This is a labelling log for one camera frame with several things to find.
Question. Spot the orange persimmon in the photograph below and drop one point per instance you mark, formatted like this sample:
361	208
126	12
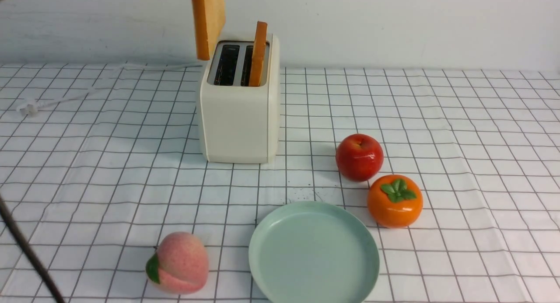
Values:
395	201

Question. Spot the cream white toaster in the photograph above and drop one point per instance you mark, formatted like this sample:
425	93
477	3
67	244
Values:
239	123

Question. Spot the pink peach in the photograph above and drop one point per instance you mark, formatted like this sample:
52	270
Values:
180	264

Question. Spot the light green plate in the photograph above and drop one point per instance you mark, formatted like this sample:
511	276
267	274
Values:
313	252

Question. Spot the red apple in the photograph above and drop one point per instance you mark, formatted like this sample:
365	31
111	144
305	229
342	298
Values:
359	157

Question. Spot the toasted bread slice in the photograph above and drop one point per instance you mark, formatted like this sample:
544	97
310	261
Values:
258	54
209	18

